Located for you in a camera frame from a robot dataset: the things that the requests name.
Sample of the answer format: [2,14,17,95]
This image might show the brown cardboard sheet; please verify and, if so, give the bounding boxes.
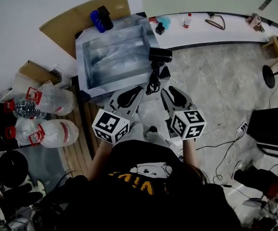
[39,0,132,60]

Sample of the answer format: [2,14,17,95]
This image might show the black dispenser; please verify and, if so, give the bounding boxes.
[97,5,114,31]

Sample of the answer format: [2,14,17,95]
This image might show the white floor cable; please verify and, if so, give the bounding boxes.
[215,131,240,175]

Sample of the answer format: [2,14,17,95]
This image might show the black cabinet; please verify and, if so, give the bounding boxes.
[246,105,278,160]

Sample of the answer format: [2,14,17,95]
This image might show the black round stool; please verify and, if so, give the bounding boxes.
[0,150,29,189]

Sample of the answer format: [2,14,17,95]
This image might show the black hair dryer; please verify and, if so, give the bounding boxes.
[145,47,173,96]

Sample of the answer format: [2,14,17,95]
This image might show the white and brown carton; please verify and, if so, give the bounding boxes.
[246,14,266,33]

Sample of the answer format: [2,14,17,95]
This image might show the white power strip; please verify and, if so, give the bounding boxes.
[237,121,249,133]

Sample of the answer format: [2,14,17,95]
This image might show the small white red-capped bottle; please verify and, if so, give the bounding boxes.
[183,13,193,29]

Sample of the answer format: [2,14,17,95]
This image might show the person's left forearm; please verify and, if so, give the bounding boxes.
[87,140,114,181]

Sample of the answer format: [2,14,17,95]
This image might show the black standing fan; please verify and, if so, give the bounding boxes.
[262,64,278,89]

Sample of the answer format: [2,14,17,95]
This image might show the clear water jug red handle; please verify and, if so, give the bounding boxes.
[4,98,47,120]

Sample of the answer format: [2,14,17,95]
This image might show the small black box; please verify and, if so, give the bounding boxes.
[155,22,166,35]

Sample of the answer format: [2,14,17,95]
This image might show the person's black printed t-shirt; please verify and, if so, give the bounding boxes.
[32,140,240,231]

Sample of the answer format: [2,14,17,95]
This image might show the black floor cable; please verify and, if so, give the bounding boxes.
[196,128,262,199]

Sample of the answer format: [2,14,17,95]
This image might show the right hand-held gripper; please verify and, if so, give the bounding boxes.
[160,86,207,141]

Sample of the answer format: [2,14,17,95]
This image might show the person's right forearm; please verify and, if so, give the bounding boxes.
[182,138,201,169]

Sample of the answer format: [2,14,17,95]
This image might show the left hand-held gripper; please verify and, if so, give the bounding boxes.
[92,85,145,145]

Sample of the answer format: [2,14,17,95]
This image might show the blue bottle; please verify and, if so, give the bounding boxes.
[89,10,107,33]

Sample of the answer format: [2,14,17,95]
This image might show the brown strap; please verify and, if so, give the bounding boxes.
[204,13,226,30]

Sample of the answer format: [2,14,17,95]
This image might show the cardboard box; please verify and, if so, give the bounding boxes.
[18,60,60,85]

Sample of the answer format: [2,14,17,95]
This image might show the grey marble-pattern sink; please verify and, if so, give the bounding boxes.
[75,12,172,103]

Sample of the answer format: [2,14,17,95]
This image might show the person's light grey trousers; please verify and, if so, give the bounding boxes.
[129,100,179,155]

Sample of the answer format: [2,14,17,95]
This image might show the teal cloth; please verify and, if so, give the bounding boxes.
[157,15,172,31]

